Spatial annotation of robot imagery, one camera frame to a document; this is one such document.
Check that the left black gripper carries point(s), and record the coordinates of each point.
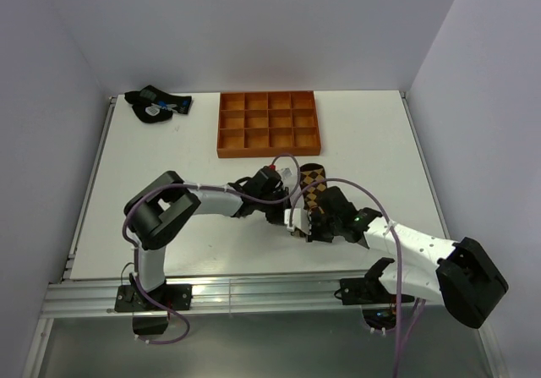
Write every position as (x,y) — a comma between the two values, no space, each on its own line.
(278,217)

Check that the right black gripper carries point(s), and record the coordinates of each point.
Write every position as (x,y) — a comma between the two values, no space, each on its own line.
(314,236)

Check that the brown yellow argyle sock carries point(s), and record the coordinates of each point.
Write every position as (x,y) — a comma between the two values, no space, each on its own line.
(312,184)

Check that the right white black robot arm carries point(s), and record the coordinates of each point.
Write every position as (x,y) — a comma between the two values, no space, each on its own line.
(412,265)

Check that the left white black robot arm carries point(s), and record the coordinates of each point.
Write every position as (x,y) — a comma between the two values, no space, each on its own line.
(156,215)

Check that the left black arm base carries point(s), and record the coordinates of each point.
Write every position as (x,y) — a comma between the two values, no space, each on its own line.
(173,296)

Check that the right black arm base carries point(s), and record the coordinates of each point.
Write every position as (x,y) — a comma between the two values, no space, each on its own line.
(363,291)

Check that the orange compartment tray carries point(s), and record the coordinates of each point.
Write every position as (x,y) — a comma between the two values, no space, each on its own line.
(267,124)

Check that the black blue sock pile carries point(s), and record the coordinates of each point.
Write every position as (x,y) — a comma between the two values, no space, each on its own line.
(151,105)

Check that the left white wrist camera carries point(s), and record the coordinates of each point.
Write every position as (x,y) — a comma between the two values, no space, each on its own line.
(285,173)

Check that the aluminium front rail frame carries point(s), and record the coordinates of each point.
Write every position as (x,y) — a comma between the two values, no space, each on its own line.
(210,295)

